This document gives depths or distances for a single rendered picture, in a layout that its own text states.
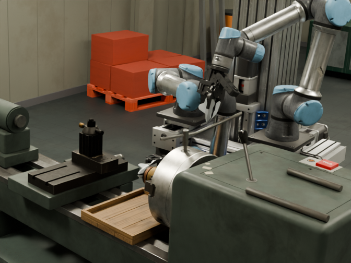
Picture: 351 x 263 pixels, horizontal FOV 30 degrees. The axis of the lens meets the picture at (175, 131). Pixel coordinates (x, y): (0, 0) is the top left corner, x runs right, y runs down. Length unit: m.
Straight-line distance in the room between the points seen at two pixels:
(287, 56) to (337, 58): 6.22
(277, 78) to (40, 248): 1.36
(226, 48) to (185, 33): 6.90
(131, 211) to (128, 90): 4.40
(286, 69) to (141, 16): 5.26
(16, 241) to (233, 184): 1.44
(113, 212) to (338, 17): 1.19
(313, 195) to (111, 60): 5.34
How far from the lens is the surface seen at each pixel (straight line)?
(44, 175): 2.88
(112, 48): 7.22
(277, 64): 3.03
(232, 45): 2.49
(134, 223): 2.65
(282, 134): 2.85
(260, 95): 3.08
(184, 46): 9.40
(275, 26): 2.72
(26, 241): 3.26
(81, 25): 7.61
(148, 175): 2.56
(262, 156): 2.39
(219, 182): 2.12
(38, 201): 2.84
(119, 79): 7.17
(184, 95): 2.63
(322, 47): 2.70
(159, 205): 2.39
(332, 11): 2.66
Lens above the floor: 2.08
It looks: 19 degrees down
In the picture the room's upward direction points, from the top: 3 degrees clockwise
